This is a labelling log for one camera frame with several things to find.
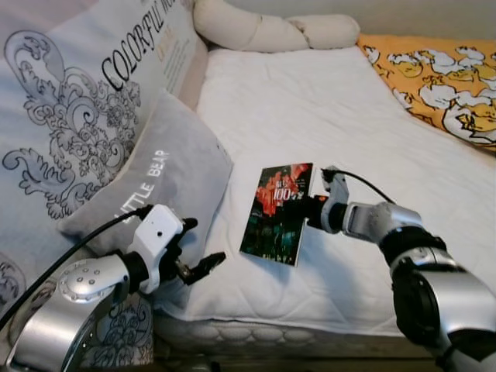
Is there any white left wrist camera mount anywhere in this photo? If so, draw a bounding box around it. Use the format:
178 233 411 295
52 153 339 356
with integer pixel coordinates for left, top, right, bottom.
126 205 185 294

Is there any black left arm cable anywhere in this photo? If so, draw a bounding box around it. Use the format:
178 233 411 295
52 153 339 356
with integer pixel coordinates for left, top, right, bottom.
0 205 154 330

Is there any yellow cartoon egg quilt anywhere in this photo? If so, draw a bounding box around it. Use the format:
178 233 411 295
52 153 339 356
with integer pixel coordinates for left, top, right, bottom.
358 33 496 152

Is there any grey patterned mattress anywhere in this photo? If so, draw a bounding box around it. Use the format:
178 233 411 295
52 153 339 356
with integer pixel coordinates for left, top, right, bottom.
151 310 408 359

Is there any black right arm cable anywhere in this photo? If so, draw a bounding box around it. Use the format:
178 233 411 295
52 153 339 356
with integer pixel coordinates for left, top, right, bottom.
332 169 398 206

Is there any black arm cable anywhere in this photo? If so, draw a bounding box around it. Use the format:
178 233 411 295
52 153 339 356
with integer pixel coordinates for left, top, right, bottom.
0 205 154 330
332 169 398 206

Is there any white cloth blue floral print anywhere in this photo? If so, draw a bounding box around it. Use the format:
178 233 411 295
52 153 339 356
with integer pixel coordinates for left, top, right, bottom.
0 0 201 369

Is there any long beige bolster pillow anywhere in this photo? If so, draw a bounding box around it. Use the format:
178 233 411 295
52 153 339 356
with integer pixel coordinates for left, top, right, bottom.
192 0 311 53

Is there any grey little bear pillow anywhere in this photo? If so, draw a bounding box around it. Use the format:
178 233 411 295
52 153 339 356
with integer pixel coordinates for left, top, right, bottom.
58 88 235 307

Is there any white quilted mattress pad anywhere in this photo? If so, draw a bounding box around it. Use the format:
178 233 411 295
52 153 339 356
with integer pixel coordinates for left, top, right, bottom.
155 46 496 322

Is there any dark book red flower cover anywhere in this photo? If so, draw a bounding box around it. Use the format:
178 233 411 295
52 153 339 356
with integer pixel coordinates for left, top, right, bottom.
239 163 315 267

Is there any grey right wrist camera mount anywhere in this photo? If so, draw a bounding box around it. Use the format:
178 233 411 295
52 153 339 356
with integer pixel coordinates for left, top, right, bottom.
319 165 350 204

